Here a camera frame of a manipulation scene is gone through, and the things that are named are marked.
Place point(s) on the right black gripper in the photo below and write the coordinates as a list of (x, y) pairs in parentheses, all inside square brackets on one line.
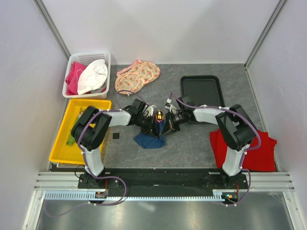
[(171, 126)]

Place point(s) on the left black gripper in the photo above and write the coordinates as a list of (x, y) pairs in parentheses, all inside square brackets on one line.
[(152, 125)]

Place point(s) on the blue paper napkin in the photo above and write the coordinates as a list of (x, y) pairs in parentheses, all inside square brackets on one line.
[(150, 142)]

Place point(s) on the iridescent gold spoon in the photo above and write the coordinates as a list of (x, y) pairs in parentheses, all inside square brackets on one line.
[(159, 115)]

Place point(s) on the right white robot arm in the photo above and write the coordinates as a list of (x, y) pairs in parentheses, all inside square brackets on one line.
[(237, 130)]

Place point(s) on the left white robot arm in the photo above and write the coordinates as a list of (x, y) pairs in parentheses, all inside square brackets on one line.
[(90, 130)]

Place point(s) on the small black square marker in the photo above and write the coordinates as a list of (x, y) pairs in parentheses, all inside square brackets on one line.
[(116, 135)]

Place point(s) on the black plastic tray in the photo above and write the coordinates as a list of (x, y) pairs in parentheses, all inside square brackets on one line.
[(202, 89)]

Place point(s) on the patterned peach oven mitt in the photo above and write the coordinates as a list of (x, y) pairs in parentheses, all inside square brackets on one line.
[(134, 77)]

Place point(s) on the white cloth cap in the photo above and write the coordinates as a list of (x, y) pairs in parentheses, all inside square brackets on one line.
[(93, 78)]

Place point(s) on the yellow plastic bin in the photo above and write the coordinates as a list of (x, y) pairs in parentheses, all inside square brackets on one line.
[(62, 153)]

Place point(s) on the pink cloth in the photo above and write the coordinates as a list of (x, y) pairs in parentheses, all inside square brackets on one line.
[(73, 78)]

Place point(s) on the red folded cloth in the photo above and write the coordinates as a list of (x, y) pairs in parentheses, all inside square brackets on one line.
[(261, 159)]

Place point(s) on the white perforated basket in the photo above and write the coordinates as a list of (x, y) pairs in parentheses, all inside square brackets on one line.
[(86, 59)]

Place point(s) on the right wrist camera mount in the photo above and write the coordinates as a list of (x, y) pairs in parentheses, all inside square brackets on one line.
[(170, 107)]

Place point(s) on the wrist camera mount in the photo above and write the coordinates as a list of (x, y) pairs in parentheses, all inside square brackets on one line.
[(150, 111), (170, 107)]

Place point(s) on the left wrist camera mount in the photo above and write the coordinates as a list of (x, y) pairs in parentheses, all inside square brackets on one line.
[(150, 111)]

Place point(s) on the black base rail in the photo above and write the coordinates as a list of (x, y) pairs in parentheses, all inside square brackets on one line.
[(207, 178)]

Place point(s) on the white toothed cable duct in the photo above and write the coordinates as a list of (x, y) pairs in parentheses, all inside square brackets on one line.
[(102, 196)]

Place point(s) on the green handled tool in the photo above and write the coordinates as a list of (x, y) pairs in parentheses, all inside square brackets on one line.
[(71, 140)]

